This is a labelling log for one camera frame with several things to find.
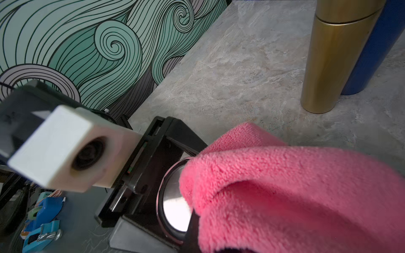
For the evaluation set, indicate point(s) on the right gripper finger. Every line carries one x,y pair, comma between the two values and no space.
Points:
190,244

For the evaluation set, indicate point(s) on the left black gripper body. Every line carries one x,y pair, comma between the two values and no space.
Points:
130,206

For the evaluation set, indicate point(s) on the pink thermos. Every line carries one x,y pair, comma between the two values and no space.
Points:
172,210

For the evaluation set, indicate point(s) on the pink microfiber cloth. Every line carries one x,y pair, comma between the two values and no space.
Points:
254,192

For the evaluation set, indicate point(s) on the gold thermos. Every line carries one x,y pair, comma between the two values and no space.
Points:
339,33

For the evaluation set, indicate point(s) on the blue thermos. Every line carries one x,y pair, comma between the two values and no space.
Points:
388,28

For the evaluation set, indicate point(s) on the blue tape dispenser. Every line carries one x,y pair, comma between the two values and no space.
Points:
39,238
47,207

